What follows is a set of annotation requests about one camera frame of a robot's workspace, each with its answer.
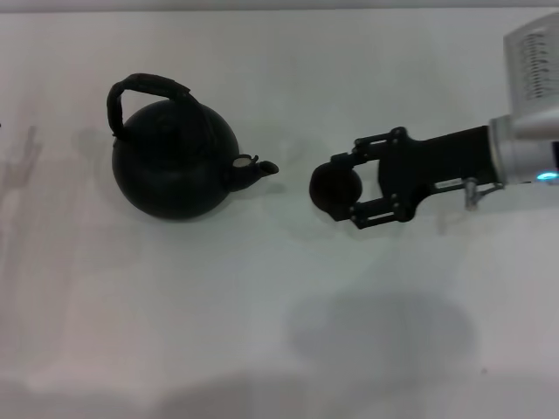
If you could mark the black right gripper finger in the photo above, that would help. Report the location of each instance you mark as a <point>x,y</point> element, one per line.
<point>375,214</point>
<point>371,146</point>

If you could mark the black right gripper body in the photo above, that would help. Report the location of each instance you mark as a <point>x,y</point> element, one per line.
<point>436,161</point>

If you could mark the small dark teacup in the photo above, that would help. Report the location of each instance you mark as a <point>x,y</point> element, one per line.
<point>334,190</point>

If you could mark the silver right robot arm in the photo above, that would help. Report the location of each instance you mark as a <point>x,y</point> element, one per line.
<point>528,153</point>

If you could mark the silver vented wrist housing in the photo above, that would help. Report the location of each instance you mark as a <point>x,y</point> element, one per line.
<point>535,65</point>

